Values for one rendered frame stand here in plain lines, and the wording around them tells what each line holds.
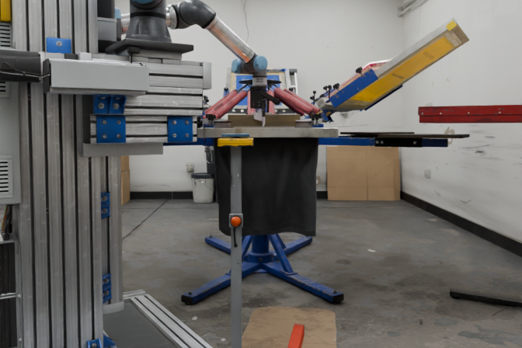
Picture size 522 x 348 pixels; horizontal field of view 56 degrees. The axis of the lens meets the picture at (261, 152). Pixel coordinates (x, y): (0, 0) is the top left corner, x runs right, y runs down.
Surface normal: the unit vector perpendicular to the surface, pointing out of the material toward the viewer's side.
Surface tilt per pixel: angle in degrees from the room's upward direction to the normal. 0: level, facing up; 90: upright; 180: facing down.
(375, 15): 90
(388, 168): 78
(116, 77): 90
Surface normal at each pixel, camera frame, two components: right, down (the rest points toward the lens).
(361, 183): 0.02, -0.15
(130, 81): 0.54, 0.04
